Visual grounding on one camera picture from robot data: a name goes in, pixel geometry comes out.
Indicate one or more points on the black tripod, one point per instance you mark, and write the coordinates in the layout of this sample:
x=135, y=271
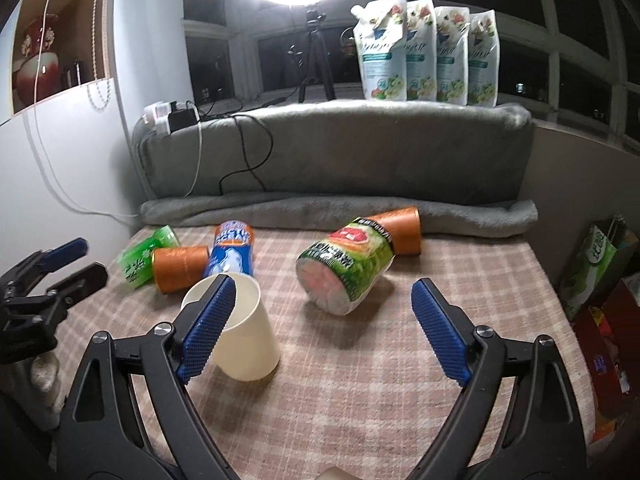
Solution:
x=315, y=55

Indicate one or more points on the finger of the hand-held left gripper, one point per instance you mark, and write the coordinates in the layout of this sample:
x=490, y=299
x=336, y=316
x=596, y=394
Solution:
x=65, y=251
x=82, y=280

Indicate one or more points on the plaid blanket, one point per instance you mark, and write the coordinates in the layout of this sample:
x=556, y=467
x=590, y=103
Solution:
x=350, y=390

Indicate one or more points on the orange paper cup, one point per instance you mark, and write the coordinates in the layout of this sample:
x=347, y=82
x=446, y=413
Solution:
x=177, y=269
x=402, y=230

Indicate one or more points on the white power strip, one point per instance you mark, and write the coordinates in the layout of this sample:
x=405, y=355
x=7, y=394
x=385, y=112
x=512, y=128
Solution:
x=155, y=116

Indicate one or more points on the white refill pouch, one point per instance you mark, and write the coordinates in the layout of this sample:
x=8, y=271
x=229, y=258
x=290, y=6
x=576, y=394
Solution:
x=484, y=62
x=452, y=60
x=380, y=55
x=424, y=55

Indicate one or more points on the green box at right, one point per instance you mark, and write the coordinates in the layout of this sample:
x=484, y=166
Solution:
x=590, y=265

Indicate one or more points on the cream paper cup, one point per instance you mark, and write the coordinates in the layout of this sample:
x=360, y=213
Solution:
x=245, y=335

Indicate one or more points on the black power adapter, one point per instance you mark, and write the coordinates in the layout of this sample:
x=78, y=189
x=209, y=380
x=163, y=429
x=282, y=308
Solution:
x=182, y=117

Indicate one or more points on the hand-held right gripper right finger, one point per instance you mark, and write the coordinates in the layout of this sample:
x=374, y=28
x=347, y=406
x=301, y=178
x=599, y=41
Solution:
x=440, y=335

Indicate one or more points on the blue drink can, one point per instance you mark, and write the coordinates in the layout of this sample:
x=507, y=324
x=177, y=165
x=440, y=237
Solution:
x=230, y=250

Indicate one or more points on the red cardboard box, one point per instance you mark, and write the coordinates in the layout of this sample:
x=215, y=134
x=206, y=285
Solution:
x=612, y=350

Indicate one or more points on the green instant noodle cup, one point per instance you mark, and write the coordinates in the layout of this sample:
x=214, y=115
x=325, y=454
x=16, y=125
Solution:
x=345, y=270

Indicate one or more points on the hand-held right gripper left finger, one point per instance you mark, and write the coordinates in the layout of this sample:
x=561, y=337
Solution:
x=207, y=330

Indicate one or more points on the grey blanket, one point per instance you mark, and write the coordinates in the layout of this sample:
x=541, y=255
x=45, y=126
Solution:
x=375, y=160

